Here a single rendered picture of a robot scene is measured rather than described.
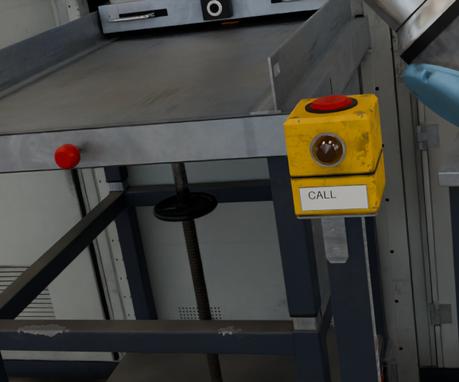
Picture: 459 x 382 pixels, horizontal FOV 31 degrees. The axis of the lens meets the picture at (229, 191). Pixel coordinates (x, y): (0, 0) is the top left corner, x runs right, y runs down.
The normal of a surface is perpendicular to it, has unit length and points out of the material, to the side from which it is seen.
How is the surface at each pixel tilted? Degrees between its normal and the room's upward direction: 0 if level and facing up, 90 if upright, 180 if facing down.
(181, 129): 90
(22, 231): 90
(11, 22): 90
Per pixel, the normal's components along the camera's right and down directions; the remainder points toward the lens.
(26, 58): 0.95, -0.04
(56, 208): -0.27, 0.36
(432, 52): -0.55, 0.51
